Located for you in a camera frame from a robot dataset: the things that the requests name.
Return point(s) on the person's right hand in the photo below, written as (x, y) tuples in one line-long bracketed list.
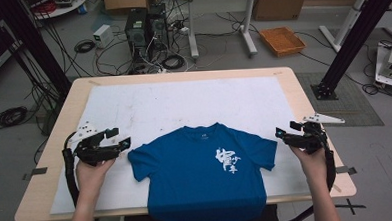
[(311, 167)]

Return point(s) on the white metal stand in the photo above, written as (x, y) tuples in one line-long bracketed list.
[(348, 20)]

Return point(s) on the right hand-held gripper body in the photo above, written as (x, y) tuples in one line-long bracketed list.
[(313, 135)]

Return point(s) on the person's left hand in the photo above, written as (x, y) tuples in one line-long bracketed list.
[(91, 176)]

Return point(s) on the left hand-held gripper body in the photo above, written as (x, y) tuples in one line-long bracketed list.
[(91, 151)]

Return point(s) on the white table mat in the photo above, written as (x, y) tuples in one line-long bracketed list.
[(183, 104)]

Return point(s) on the round white table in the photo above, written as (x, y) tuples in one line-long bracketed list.
[(62, 8)]

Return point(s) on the grey floor mat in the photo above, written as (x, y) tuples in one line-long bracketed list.
[(354, 107)]

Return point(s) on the black metal stand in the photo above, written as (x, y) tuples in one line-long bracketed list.
[(41, 47), (357, 33)]

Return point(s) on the orange woven tray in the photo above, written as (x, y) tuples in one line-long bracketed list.
[(282, 41)]

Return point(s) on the blue t-shirt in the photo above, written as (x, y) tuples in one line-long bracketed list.
[(203, 177)]

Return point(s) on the grey tape strip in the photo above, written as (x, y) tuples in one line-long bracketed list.
[(36, 172), (346, 170)]

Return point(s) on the black computer tower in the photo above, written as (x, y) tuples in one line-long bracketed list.
[(136, 33), (157, 25)]

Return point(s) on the cardboard box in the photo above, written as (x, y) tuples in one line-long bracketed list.
[(279, 3), (125, 0)]

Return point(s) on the white box device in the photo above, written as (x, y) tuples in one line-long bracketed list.
[(103, 35)]

